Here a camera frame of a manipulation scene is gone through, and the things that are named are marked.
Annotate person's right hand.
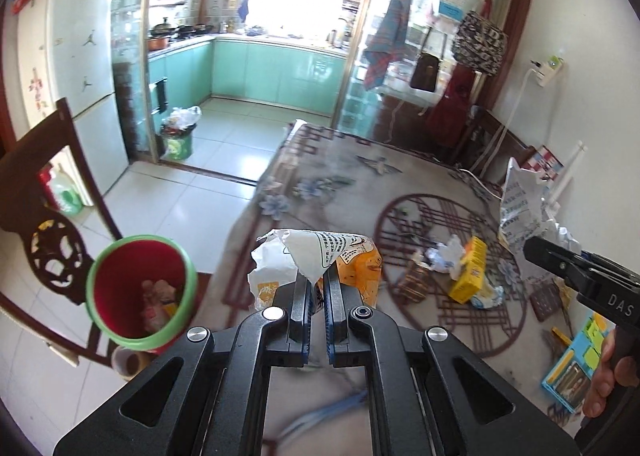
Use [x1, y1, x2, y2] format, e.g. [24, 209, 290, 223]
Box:
[582, 328, 639, 418]

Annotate checkered red chair cushion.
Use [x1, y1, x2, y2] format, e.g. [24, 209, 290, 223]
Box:
[521, 145, 564, 182]

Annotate white printed paper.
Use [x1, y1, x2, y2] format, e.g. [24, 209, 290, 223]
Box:
[499, 158, 582, 257]

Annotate orange cooking pot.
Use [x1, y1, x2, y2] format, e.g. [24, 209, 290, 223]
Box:
[146, 35, 170, 52]

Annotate teal kitchen cabinets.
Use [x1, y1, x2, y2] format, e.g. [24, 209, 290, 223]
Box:
[149, 34, 347, 116]

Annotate yellow drink carton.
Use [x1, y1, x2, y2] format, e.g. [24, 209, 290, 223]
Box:
[448, 236, 487, 304]

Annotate black white patterned bag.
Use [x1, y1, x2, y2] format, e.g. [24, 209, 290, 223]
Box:
[451, 0, 508, 76]

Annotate red bin with green rim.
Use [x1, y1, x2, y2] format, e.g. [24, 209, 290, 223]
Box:
[86, 235, 198, 354]

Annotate red hanging garment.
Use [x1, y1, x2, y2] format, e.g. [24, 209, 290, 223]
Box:
[425, 64, 475, 148]

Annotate clear tape roll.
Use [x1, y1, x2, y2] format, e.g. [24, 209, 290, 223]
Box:
[111, 346, 151, 381]

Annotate crumpled brown trash in bin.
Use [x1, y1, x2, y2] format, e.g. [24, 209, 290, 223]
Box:
[141, 279, 177, 333]

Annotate dark carved wooden chair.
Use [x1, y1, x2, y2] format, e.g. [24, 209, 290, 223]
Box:
[1, 98, 122, 367]

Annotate plaid hanging cloth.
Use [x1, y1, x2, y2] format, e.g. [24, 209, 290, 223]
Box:
[362, 0, 412, 90]

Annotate white refrigerator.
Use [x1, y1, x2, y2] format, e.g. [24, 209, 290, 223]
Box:
[17, 0, 128, 194]

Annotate small brown snack wrapper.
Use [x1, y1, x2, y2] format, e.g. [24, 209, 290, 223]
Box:
[396, 252, 431, 303]

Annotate green kitchen trash bin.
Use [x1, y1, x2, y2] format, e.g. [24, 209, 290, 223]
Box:
[160, 106, 202, 161]

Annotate brown hanging handbag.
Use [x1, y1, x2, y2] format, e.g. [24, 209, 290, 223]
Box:
[409, 26, 448, 93]

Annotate crumpled white tissue on table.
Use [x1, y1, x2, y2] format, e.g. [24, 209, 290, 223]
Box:
[426, 235, 465, 280]

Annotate white orange paper wrapper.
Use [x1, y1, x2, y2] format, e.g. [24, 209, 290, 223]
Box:
[247, 229, 382, 311]

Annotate white wall power strip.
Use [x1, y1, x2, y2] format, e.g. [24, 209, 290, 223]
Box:
[532, 55, 564, 87]

